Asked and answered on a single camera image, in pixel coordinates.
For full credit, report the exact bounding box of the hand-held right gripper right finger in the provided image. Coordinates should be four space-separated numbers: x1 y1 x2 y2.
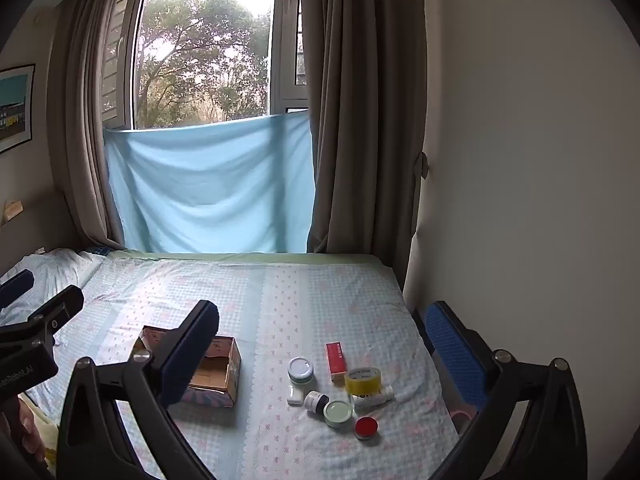
425 301 588 480

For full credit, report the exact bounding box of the red carton box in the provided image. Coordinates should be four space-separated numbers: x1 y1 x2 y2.
326 342 348 378

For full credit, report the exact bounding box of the yellow tape roll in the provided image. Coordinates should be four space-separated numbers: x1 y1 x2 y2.
344 366 381 397

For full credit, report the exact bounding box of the small green lid jar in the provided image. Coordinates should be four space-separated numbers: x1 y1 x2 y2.
287 356 315 386

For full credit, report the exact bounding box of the checked floral bed sheet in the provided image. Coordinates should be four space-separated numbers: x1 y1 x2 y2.
0 247 462 480

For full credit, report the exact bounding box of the window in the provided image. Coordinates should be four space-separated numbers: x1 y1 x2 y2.
100 0 311 132

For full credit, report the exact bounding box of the cardboard box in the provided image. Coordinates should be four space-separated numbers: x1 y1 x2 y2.
129 325 242 407

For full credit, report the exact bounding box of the red round tin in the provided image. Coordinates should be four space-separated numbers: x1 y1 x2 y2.
354 416 380 442

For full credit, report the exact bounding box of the brown curtain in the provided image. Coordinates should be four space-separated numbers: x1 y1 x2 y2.
299 0 430 283
47 0 147 252

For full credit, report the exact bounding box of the white plastic bottle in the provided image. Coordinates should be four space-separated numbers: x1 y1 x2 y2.
351 385 395 409

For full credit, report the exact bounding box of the light blue hanging cloth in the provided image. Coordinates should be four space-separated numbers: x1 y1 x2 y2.
103 110 317 256

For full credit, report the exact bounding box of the black lid white jar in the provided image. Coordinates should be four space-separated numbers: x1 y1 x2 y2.
304 390 330 416

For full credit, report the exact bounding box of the framed wall poster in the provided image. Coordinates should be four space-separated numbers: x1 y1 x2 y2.
0 63 37 156

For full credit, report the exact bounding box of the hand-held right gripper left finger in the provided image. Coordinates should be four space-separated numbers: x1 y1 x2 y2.
56 300 221 480

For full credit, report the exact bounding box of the pink object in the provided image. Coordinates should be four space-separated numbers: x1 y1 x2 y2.
449 406 477 435

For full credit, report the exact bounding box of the white pillow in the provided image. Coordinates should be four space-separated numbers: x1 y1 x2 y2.
0 247 108 323

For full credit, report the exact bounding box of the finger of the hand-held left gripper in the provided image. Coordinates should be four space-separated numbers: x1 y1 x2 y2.
0 285 85 355
0 269 36 311

